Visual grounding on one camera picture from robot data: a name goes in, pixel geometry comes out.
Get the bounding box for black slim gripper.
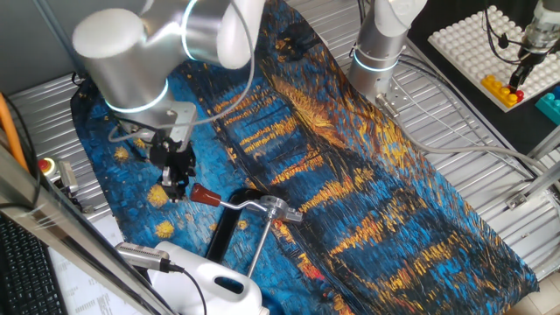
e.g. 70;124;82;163
507;47;543;88

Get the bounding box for silver ribbed camera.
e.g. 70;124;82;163
114;241;172;273

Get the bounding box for black keyboard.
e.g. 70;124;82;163
0;213;69;315

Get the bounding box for chrome lever with brown handle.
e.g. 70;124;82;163
190;182;269;214

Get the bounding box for black looped cable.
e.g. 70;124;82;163
0;94;43;211

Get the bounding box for white plastic jug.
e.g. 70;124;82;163
147;240;270;315

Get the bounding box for metal lever with red knob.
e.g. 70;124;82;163
205;187;268;263

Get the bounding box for thick grey power cable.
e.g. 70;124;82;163
375;94;560;193

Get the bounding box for teal toy brick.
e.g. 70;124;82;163
534;92;560;127

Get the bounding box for threaded silver clamp rod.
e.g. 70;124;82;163
246;217;273;277

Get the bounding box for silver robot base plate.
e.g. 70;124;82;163
374;76;415;120

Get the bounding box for printed white paper sheet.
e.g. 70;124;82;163
47;213;152;315

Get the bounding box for red emergency stop button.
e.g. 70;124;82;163
37;157;82;198

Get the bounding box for aluminium frame strut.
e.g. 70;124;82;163
527;126;560;161
506;161;560;210

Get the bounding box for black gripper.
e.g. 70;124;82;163
149;137;197;203

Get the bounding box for silver ratchet clamp head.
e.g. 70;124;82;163
257;195;304;224

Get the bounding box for white studded brick baseplate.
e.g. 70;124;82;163
427;4;560;113

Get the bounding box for black camera cable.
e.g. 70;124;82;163
168;262;209;315

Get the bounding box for orange tube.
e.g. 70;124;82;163
0;91;30;172

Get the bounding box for black thin robot cables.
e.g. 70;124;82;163
483;0;526;67

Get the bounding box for aluminium frame bar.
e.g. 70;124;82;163
0;143;179;315

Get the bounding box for yellow toy brick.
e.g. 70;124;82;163
480;73;520;109

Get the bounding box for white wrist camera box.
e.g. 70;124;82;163
167;101;199;152

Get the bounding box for blue starry painting cloth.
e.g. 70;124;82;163
69;0;540;315

